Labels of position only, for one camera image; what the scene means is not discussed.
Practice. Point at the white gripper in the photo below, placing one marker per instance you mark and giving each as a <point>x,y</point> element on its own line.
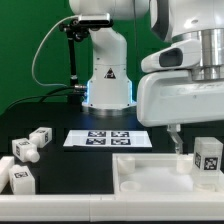
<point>172,98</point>

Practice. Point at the white square tabletop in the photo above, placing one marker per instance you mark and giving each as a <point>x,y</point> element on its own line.
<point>161,173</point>

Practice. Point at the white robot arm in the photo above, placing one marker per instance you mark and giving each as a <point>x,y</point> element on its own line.
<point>172,21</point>

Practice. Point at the white fiducial marker sheet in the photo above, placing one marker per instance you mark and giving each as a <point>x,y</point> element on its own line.
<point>107,138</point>

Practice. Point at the white left fence piece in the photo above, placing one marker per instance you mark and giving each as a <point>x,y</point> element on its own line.
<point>6,163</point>

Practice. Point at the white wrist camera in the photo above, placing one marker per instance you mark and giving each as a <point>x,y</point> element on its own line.
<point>183,54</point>

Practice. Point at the white front fence wall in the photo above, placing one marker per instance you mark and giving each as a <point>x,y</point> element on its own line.
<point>190,207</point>

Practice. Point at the grey background camera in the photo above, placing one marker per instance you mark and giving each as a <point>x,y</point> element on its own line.
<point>95,20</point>

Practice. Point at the black camera stand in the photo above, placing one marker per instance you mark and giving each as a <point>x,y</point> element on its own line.
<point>74,33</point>

